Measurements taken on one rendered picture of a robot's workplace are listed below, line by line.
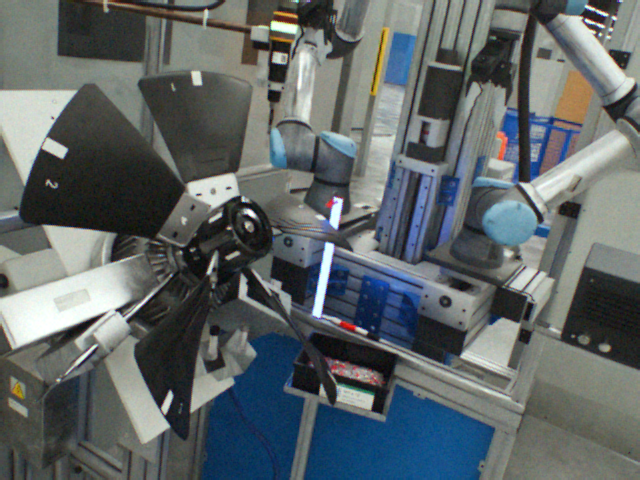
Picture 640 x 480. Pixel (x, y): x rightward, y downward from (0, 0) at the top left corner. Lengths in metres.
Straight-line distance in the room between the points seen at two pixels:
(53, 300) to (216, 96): 0.51
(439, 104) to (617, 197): 1.19
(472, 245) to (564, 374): 1.44
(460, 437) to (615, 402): 1.55
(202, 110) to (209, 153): 0.09
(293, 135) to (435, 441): 0.94
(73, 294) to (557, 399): 2.45
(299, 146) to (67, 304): 1.00
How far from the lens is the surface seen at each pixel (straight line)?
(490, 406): 1.48
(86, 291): 1.02
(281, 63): 1.10
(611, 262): 1.30
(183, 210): 1.05
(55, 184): 0.96
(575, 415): 3.09
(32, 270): 1.03
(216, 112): 1.21
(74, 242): 1.19
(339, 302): 1.88
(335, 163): 1.82
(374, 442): 1.67
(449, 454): 1.60
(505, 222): 1.51
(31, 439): 1.43
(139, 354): 0.84
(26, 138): 1.24
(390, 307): 1.81
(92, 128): 0.97
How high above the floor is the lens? 1.57
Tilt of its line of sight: 19 degrees down
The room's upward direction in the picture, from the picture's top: 10 degrees clockwise
